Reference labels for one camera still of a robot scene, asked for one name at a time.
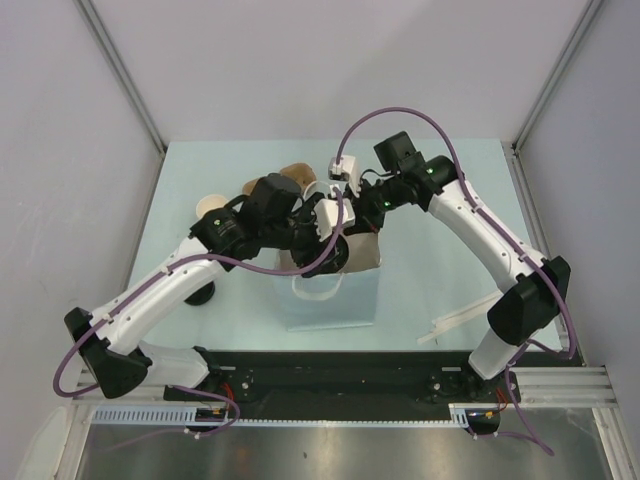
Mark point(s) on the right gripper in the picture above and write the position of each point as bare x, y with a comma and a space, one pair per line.
365, 218

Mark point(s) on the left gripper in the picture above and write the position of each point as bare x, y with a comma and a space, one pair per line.
308, 257

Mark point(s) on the black plastic cup lid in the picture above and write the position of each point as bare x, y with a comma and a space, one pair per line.
339, 256

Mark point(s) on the light blue paper bag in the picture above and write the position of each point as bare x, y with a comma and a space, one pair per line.
345, 299

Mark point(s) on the stack of paper cups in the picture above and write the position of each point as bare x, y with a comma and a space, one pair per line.
209, 203

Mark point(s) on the white straw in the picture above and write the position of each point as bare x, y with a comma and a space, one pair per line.
450, 324
469, 311
462, 337

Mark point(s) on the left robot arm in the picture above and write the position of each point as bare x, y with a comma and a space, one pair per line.
110, 339

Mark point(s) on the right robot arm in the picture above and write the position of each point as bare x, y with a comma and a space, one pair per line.
533, 287

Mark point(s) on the light blue table mat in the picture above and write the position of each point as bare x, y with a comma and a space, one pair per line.
426, 270

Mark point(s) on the stack of black lids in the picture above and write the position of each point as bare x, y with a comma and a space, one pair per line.
202, 295

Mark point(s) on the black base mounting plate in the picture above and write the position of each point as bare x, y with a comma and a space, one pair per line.
346, 386

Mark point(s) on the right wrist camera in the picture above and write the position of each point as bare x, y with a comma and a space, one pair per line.
346, 169

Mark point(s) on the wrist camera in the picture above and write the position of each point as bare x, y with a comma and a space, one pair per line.
346, 169
326, 211

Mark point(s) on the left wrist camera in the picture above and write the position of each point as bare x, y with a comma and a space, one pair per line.
326, 211

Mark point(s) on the aluminium frame rail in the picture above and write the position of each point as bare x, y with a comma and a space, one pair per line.
565, 387

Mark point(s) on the white slotted cable duct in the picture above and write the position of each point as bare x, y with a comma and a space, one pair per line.
192, 417

